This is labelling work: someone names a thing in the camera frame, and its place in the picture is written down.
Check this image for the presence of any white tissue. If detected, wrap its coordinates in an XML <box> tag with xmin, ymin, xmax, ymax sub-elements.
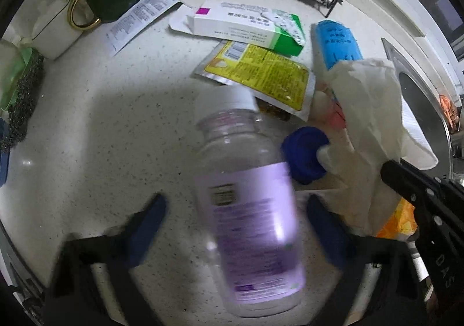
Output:
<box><xmin>318</xmin><ymin>58</ymin><xmax>439</xmax><ymax>236</ymax></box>

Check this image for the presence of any blue plastic cap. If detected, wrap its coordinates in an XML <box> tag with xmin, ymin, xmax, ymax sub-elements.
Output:
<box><xmin>281</xmin><ymin>126</ymin><xmax>329</xmax><ymax>185</ymax></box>

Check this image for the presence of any clear bottle purple label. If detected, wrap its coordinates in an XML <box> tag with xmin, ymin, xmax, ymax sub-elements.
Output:
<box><xmin>193</xmin><ymin>86</ymin><xmax>306</xmax><ymax>318</ymax></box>

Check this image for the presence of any white green medicine box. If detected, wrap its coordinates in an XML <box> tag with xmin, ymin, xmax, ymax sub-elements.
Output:
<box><xmin>169</xmin><ymin>0</ymin><xmax>306</xmax><ymax>57</ymax></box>

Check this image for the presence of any orange snack wrapper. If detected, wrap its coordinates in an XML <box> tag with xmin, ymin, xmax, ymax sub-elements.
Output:
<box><xmin>376</xmin><ymin>198</ymin><xmax>418</xmax><ymax>241</ymax></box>

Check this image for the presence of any orange cloth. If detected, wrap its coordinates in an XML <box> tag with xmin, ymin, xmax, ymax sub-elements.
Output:
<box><xmin>439</xmin><ymin>94</ymin><xmax>459</xmax><ymax>134</ymax></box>

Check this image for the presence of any stainless steel sink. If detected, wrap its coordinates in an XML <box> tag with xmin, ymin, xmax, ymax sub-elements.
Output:
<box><xmin>381</xmin><ymin>38</ymin><xmax>452</xmax><ymax>179</ymax></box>

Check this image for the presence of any yellow silver foil packet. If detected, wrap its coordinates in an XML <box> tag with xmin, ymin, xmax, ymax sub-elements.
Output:
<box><xmin>193</xmin><ymin>40</ymin><xmax>315</xmax><ymax>121</ymax></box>

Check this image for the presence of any blue plastic wrapper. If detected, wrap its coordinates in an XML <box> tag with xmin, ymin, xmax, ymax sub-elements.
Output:
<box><xmin>311</xmin><ymin>19</ymin><xmax>363</xmax><ymax>72</ymax></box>

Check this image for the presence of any green scouring sponge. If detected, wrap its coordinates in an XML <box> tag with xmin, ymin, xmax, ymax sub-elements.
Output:
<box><xmin>1</xmin><ymin>39</ymin><xmax>45</xmax><ymax>152</ymax></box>

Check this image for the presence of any white ceramic container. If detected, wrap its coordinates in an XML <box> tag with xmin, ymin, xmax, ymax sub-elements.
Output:
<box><xmin>31</xmin><ymin>0</ymin><xmax>82</xmax><ymax>61</ymax></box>

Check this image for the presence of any printed paper leaflet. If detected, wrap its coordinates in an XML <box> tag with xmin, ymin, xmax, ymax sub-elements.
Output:
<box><xmin>104</xmin><ymin>0</ymin><xmax>182</xmax><ymax>57</ymax></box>

